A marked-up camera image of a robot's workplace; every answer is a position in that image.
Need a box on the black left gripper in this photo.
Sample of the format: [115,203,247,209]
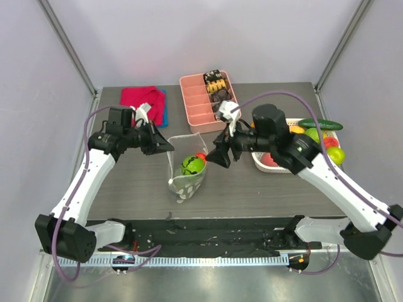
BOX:
[123,119,174,156]

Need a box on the red apple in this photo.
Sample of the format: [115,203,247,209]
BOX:
[195,152,206,160]

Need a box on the green bell pepper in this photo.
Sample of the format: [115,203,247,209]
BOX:
[181,155,205,176]

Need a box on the clear polka dot zip bag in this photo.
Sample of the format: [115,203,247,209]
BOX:
[167,133,208,204]

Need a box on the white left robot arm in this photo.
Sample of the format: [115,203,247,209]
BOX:
[35,103,174,263]

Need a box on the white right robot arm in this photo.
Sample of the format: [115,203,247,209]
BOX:
[207,101,402,260]

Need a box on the blue folded shirt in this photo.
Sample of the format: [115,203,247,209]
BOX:
[158,89,169,128]

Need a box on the white perforated fruit basket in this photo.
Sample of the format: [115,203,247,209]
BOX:
[252,118,346,173]

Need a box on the dark sushi roll lower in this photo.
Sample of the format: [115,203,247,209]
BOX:
[212,101,222,113]

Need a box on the pink peach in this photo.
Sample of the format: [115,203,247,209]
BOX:
[260,152,278,167]

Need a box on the dark sushi roll middle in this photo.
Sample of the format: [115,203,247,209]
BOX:
[210,89,231,103]

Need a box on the red folded shirt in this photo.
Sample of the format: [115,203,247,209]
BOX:
[120,86,164,126]

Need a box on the pink divided tray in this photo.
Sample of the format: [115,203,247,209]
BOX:
[179,70,237,133]

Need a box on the yellow patterned sushi roll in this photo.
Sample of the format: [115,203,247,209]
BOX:
[206,79,227,94]

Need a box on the dark patterned sushi roll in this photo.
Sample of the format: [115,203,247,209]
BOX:
[203,69,222,84]

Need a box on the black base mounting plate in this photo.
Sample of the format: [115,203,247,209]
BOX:
[115,218,322,258]

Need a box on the green cucumber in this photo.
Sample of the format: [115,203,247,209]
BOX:
[298,118,343,131]

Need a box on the lime green apple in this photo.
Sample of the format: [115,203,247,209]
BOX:
[327,147,346,165]

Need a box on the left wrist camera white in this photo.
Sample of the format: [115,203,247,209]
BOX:
[131,103,151,127]

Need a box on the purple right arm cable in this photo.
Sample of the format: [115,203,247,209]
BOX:
[231,90,403,274]

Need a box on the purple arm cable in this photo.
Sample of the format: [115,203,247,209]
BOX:
[50,105,162,281]
[231,90,403,274]

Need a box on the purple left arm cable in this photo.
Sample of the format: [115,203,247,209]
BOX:
[50,105,162,281]

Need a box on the white slotted cable duct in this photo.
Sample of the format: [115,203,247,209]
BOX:
[53,255,290,267]

